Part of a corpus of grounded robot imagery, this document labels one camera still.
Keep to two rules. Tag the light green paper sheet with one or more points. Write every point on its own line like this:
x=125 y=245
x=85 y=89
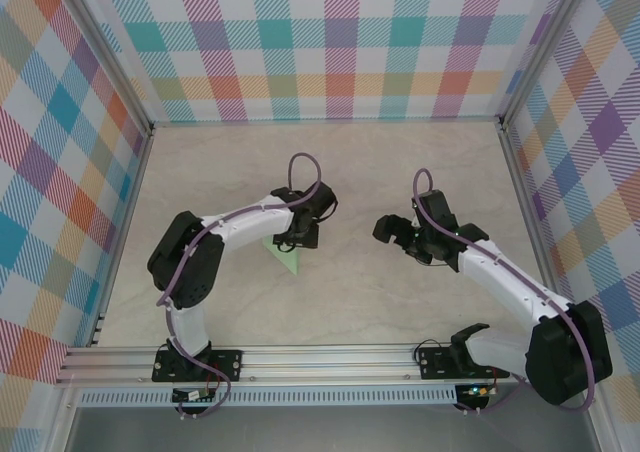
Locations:
x=289 y=261

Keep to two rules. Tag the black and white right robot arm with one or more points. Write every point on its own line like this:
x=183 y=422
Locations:
x=570 y=357

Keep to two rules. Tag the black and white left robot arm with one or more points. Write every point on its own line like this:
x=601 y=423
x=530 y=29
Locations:
x=185 y=267

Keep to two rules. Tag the small circuit board green light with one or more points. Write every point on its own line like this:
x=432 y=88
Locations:
x=475 y=391

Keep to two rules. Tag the small black circuit board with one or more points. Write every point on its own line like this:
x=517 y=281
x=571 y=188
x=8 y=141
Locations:
x=192 y=396

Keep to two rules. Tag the grey metal panel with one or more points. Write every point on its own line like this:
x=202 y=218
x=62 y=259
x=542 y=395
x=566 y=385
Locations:
x=325 y=432

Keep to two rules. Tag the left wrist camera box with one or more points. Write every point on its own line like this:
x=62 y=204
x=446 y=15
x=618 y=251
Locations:
x=320 y=199

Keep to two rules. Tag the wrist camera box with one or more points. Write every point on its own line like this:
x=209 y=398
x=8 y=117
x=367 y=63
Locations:
x=435 y=209
x=320 y=199

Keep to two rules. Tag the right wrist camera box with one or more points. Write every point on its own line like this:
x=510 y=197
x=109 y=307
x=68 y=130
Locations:
x=435 y=209

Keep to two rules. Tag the aluminium table end rail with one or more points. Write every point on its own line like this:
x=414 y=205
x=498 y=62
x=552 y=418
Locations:
x=325 y=120

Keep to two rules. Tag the aluminium table side rail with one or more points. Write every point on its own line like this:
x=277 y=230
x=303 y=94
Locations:
x=536 y=232
x=121 y=232

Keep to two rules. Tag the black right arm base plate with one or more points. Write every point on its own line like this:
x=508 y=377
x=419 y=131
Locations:
x=432 y=364

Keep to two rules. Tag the long aluminium mounting rail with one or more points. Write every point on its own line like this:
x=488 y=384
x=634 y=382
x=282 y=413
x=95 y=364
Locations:
x=325 y=364

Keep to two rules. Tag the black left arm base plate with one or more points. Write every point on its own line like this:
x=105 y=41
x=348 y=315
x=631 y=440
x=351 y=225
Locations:
x=225 y=364

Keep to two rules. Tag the aluminium frame post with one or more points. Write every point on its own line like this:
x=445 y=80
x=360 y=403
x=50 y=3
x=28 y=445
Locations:
x=525 y=52
x=115 y=52

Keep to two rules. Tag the short aluminium frame bar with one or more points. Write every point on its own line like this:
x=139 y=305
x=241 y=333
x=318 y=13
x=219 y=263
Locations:
x=62 y=422
x=597 y=422

